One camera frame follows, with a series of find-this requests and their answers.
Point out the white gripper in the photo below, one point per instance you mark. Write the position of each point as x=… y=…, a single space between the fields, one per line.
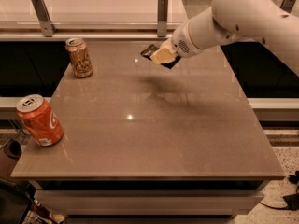
x=181 y=43

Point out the black rxbar chocolate bar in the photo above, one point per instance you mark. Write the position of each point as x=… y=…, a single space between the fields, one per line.
x=146 y=53

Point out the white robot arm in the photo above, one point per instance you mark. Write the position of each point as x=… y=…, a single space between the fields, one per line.
x=228 y=21

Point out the orange soda can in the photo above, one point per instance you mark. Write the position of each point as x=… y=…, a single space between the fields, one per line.
x=79 y=57

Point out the red cola can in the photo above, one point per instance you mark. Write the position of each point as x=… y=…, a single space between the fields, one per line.
x=40 y=120

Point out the white table drawer base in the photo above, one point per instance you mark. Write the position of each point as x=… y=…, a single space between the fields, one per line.
x=150 y=202

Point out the dark brown bin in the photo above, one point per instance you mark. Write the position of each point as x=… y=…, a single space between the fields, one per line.
x=10 y=152

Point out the middle metal railing bracket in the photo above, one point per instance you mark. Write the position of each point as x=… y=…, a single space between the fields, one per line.
x=162 y=14

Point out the metal railing bracket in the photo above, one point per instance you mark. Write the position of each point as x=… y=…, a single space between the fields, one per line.
x=287 y=5
x=162 y=14
x=46 y=26

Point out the left metal railing bracket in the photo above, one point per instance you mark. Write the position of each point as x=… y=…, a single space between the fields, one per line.
x=46 y=26

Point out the right metal railing bracket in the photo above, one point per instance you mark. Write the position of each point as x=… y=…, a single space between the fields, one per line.
x=287 y=5

